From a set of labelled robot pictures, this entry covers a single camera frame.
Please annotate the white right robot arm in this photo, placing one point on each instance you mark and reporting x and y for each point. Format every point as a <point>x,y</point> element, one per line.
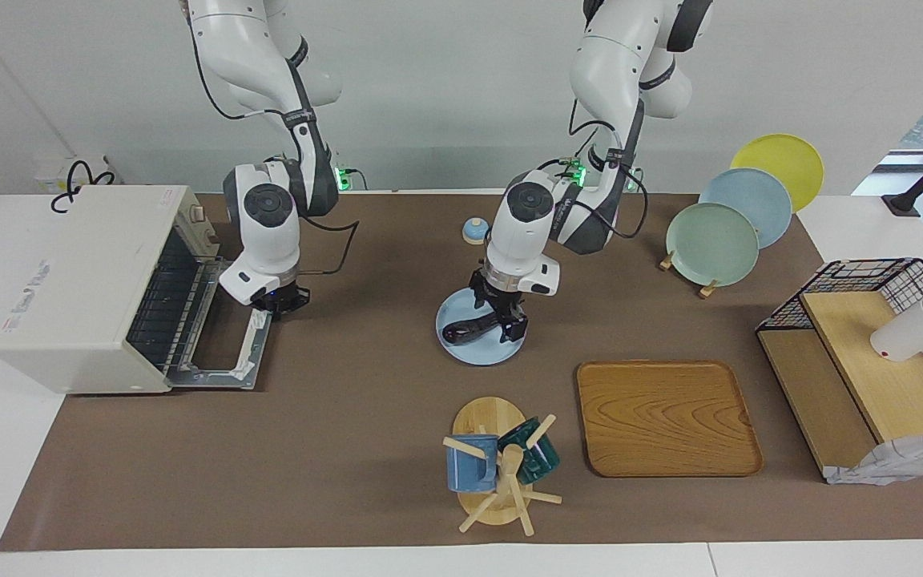
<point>269,232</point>

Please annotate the beige toaster oven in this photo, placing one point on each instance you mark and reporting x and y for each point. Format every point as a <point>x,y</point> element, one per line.
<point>69,272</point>

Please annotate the white power box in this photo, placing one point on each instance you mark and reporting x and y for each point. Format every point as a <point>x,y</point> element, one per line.
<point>49,172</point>

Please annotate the rectangular wooden tray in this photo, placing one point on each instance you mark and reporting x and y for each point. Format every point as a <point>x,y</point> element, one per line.
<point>666,418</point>

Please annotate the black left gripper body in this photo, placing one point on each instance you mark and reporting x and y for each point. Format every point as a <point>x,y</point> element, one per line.
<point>497,296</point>

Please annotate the yellow ceramic plate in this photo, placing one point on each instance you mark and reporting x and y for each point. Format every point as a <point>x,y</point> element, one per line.
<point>786,164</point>

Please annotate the wooden mug tree stand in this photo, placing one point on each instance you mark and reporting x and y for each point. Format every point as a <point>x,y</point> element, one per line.
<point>487,417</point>

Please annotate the pale green ceramic plate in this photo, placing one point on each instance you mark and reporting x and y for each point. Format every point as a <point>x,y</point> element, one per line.
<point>710,244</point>

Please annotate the dark green mug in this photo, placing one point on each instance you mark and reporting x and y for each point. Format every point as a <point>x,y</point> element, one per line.
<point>538,461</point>

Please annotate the white cup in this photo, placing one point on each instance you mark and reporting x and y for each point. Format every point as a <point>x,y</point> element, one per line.
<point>906,336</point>

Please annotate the dark purple eggplant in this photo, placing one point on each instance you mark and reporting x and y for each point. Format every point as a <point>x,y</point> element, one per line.
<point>469,328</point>

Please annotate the small blue lidded jar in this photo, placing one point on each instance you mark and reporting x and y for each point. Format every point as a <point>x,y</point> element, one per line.
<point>473,232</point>

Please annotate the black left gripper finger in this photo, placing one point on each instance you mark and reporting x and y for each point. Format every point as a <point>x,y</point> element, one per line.
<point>514,330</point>
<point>481,304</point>

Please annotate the light blue ceramic plate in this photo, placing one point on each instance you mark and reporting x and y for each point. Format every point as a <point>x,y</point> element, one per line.
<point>477,353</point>
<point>758,200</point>

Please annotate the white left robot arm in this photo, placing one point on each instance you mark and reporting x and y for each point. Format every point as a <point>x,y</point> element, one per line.
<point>525,224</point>

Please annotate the white checkered cloth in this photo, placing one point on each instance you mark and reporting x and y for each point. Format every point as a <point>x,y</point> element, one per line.
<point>894,461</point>

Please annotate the brown table mat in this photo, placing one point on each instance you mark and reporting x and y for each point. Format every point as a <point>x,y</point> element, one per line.
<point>365,417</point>

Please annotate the wooden plate rack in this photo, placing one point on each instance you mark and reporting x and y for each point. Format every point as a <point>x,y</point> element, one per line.
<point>707,290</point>

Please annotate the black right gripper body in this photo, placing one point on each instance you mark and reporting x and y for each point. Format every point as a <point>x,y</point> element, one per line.
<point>281,300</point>

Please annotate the blue mug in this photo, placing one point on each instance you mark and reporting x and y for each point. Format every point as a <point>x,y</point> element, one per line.
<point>468,473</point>

